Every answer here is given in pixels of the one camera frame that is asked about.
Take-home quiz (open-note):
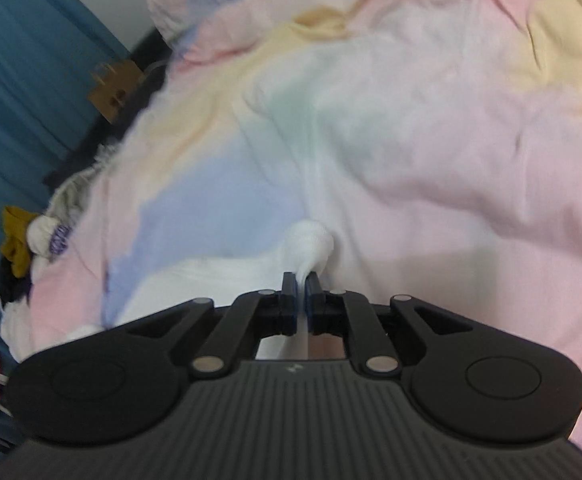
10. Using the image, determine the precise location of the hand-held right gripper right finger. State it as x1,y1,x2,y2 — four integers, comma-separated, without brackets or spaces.
305,272,474,378

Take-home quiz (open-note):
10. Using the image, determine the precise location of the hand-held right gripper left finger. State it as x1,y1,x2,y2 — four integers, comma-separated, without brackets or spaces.
124,272,300,378

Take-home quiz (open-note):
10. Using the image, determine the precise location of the white garment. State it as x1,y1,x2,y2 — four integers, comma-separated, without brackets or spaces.
102,221,336,361

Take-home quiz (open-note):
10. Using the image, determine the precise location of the pastel rainbow blanket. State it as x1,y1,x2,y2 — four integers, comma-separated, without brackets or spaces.
1,0,582,466

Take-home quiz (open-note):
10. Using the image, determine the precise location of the grey cloth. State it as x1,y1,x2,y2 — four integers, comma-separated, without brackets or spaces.
46,147,122,223

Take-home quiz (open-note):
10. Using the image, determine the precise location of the white cloth with purple print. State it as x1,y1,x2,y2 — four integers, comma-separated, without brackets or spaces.
27,212,74,263

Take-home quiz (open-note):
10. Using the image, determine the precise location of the brown cardboard piece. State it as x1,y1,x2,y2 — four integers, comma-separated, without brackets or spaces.
88,59,144,122

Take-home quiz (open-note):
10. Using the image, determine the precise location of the mustard yellow cloth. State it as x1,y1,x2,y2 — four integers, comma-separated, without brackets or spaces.
0,205,40,279

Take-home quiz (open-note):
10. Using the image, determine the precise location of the blue curtain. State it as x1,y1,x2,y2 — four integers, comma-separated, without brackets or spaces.
0,0,132,456

